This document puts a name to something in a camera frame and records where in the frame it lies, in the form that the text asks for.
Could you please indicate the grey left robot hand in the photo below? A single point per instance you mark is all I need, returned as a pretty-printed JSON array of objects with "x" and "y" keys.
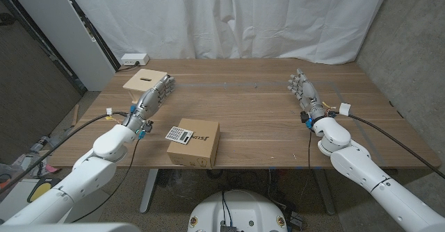
[{"x": 149, "y": 100}]

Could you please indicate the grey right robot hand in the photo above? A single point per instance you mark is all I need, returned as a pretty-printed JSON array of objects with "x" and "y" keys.
[{"x": 307, "y": 93}]

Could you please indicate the grey pocket calculator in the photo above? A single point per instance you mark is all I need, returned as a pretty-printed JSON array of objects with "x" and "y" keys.
[{"x": 179, "y": 135}]

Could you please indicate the brown cardboard box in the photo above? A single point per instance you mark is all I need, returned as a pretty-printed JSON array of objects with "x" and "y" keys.
[{"x": 201, "y": 147}]

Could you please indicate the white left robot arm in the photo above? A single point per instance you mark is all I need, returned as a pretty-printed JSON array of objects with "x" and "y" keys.
[{"x": 104, "y": 145}]

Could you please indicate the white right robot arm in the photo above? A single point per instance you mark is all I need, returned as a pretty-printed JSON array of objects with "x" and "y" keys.
[{"x": 354, "y": 166}]

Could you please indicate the light wooden drawer box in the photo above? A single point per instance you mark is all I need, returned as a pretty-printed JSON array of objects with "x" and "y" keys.
[{"x": 142, "y": 79}]

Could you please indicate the white power strip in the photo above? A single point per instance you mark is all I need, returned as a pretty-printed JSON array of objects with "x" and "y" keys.
[{"x": 135, "y": 58}]

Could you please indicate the grey tape strip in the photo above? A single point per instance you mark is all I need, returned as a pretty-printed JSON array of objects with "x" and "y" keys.
[{"x": 360, "y": 128}]

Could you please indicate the grey metal table leg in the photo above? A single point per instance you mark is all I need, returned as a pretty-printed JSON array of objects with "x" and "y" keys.
[
  {"x": 326, "y": 194},
  {"x": 149, "y": 190}
]

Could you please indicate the white cloth curtain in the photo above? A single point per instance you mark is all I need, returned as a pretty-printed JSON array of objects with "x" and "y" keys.
[{"x": 226, "y": 16}]

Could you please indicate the grey metal cylinder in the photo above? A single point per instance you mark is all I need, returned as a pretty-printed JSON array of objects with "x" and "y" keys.
[{"x": 40, "y": 144}]

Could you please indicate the grey power adapter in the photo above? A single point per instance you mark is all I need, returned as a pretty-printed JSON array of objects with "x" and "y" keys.
[{"x": 296, "y": 219}]

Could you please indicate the white board panel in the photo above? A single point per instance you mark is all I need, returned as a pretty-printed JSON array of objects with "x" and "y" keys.
[{"x": 52, "y": 16}]

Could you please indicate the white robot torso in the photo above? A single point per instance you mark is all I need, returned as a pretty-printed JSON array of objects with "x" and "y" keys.
[{"x": 240, "y": 207}]

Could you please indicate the yellow black foot pedal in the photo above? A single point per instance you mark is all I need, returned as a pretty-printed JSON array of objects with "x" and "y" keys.
[{"x": 41, "y": 190}]

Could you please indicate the white pedal platform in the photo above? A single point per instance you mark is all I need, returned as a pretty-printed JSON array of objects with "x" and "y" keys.
[{"x": 14, "y": 197}]

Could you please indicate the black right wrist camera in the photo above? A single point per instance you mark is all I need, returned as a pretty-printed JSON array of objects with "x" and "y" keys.
[{"x": 306, "y": 118}]

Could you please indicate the black frame post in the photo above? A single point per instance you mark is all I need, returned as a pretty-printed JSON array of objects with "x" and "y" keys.
[{"x": 105, "y": 49}]

